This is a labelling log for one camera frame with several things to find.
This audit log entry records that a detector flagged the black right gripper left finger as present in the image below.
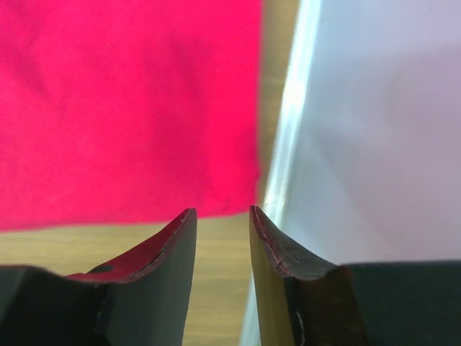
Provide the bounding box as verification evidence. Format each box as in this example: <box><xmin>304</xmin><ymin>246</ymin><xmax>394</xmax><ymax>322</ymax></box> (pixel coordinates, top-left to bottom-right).
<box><xmin>1</xmin><ymin>208</ymin><xmax>197</xmax><ymax>345</ymax></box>

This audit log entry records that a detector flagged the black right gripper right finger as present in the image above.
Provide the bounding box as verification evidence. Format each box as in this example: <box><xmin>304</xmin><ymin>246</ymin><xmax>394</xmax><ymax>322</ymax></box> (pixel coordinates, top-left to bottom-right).
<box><xmin>249</xmin><ymin>206</ymin><xmax>460</xmax><ymax>345</ymax></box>

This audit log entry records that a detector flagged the pink t shirt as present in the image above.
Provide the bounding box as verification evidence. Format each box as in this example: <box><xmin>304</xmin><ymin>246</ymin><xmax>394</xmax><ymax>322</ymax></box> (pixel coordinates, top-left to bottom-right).
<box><xmin>1</xmin><ymin>1</ymin><xmax>262</xmax><ymax>230</ymax></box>

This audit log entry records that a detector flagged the aluminium frame rail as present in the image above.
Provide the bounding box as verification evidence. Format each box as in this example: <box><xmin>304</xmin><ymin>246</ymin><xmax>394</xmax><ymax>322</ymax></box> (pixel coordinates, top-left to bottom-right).
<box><xmin>239</xmin><ymin>1</ymin><xmax>323</xmax><ymax>345</ymax></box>

